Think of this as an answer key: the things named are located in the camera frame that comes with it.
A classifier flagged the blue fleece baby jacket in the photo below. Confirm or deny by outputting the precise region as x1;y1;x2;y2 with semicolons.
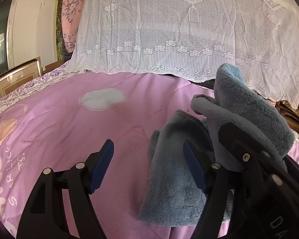
138;64;294;227

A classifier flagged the woven straw mat stack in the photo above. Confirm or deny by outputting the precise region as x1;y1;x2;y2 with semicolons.
275;101;299;133

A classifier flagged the pink printed bed sheet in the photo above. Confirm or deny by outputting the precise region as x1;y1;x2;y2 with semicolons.
0;60;299;239

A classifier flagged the white lace cover cloth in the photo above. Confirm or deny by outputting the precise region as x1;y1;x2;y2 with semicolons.
66;0;299;109

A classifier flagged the dark green patterned cushion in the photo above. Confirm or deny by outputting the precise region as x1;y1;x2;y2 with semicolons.
55;0;67;61

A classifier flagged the pink floral pillow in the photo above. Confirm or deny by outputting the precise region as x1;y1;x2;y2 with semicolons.
61;0;84;53

